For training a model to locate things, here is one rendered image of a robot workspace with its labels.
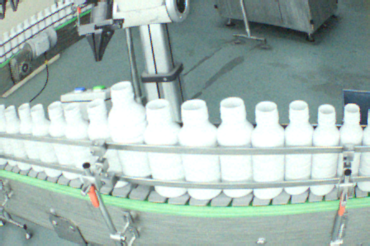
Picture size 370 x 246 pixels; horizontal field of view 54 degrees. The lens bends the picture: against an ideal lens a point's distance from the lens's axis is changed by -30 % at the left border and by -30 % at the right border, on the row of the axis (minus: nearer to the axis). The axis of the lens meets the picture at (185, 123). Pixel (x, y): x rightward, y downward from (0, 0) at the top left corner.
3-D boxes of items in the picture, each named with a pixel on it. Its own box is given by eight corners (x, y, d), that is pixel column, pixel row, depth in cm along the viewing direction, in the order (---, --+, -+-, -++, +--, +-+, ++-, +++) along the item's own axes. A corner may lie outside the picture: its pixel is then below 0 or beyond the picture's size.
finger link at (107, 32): (100, 62, 98) (101, 22, 96) (76, 65, 100) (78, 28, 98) (114, 59, 104) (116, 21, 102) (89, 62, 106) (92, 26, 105)
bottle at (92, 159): (78, 186, 90) (55, 116, 82) (83, 171, 95) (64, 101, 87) (102, 187, 89) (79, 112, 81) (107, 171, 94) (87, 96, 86)
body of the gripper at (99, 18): (111, 26, 95) (114, -2, 94) (77, 33, 99) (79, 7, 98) (125, 25, 101) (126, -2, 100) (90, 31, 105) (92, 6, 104)
